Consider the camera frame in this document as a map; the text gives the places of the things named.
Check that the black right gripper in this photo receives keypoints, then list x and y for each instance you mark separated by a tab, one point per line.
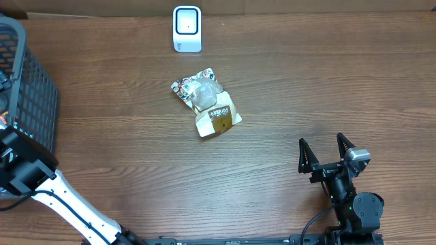
308	160

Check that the beige brown snack pouch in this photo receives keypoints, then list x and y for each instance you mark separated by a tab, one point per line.
213	106

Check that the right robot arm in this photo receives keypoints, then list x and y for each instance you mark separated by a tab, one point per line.
358	214

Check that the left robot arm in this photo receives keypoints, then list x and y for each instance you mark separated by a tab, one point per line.
68	204

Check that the grey plastic mesh basket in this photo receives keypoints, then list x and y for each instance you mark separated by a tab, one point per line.
29	112

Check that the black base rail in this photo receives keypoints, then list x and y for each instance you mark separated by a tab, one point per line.
231	241

